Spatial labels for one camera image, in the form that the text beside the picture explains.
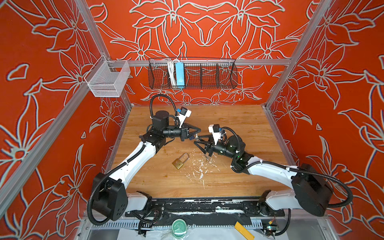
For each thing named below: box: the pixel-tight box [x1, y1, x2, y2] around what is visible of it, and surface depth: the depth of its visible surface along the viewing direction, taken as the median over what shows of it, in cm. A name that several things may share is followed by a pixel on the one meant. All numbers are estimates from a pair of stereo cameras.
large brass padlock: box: [172, 152, 190, 170], surface depth 92 cm
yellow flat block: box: [234, 221, 255, 240], surface depth 68 cm
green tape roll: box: [171, 218, 188, 239], surface depth 69 cm
